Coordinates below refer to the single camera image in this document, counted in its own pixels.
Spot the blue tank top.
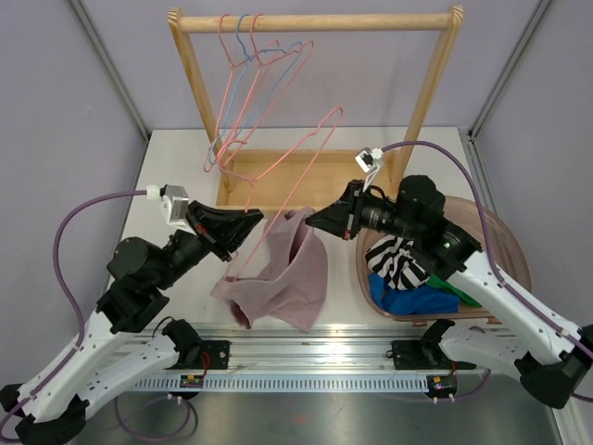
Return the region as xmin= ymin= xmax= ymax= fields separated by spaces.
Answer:
xmin=368 ymin=273 xmax=460 ymax=315

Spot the aluminium rail base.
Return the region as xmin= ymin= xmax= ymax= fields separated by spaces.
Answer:
xmin=92 ymin=323 xmax=564 ymax=372

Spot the black white striped tank top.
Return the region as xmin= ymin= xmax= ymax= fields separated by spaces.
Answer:
xmin=364 ymin=235 xmax=431 ymax=291

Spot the blue wire hanger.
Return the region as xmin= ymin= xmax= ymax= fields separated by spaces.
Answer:
xmin=210 ymin=13 xmax=305 ymax=168

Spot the translucent pink plastic basket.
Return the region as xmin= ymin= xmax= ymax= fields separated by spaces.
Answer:
xmin=356 ymin=209 xmax=532 ymax=325

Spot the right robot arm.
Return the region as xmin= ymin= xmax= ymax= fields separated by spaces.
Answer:
xmin=306 ymin=175 xmax=592 ymax=409

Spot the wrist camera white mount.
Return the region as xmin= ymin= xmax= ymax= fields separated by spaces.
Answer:
xmin=355 ymin=147 xmax=385 ymax=191
xmin=145 ymin=184 xmax=196 ymax=235

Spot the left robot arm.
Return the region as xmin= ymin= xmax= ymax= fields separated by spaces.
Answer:
xmin=1 ymin=201 xmax=263 ymax=444

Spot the pink tank top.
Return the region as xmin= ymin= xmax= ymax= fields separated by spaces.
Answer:
xmin=210 ymin=207 xmax=328 ymax=332

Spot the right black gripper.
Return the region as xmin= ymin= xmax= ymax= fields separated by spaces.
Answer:
xmin=307 ymin=180 xmax=421 ymax=241

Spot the purple cable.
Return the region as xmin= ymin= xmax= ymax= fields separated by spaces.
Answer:
xmin=382 ymin=141 xmax=593 ymax=404
xmin=0 ymin=189 xmax=200 ymax=440

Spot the pink wire hanger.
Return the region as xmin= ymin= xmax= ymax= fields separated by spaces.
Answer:
xmin=203 ymin=14 xmax=286 ymax=172

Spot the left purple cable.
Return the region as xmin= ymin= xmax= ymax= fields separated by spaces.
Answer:
xmin=0 ymin=189 xmax=200 ymax=440

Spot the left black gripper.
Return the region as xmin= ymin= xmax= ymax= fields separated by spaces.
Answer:
xmin=153 ymin=200 xmax=264 ymax=290

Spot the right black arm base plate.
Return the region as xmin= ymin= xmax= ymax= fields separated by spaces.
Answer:
xmin=384 ymin=339 xmax=477 ymax=371

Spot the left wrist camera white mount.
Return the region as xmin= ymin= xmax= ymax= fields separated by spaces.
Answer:
xmin=145 ymin=184 xmax=196 ymax=235

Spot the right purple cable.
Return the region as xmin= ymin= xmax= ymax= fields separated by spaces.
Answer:
xmin=382 ymin=141 xmax=593 ymax=404

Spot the green tank top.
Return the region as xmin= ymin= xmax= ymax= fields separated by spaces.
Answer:
xmin=425 ymin=275 xmax=482 ymax=308

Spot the pink hanger of striped top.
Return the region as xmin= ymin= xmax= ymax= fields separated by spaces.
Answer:
xmin=217 ymin=13 xmax=316 ymax=163

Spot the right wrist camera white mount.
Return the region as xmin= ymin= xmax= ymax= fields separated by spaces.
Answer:
xmin=355 ymin=147 xmax=385 ymax=191

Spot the wooden clothes rack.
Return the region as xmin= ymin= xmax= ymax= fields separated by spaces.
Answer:
xmin=168 ymin=6 xmax=464 ymax=213

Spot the white slotted cable duct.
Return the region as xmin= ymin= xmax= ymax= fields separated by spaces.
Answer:
xmin=132 ymin=374 xmax=428 ymax=393

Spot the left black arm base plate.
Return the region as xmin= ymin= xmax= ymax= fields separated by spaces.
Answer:
xmin=171 ymin=340 xmax=231 ymax=371

